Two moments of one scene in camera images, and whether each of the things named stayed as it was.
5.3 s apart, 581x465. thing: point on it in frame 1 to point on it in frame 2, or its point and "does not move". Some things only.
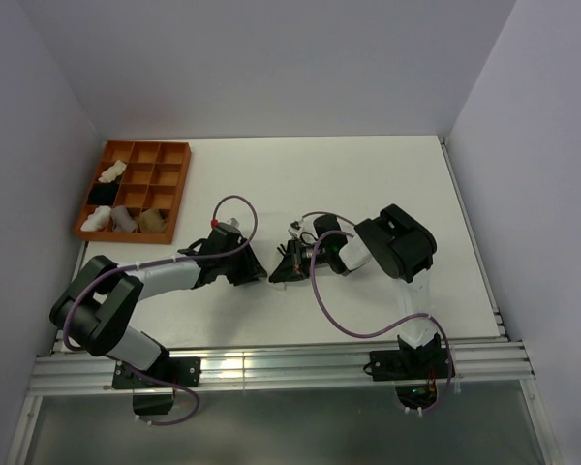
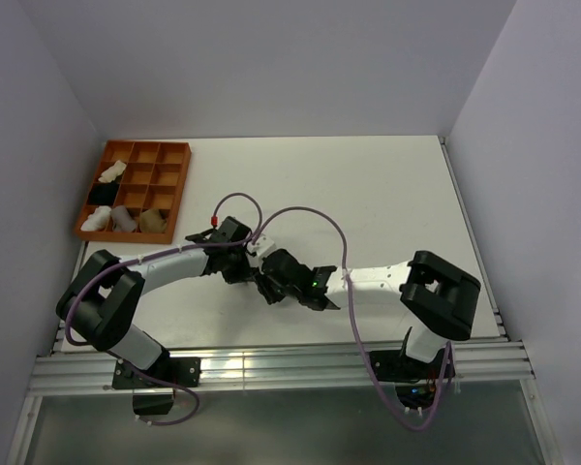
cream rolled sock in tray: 116,170 does not move
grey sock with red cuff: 121,220 does not move
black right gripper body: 301,257 to 272,292
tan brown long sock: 152,221 does not move
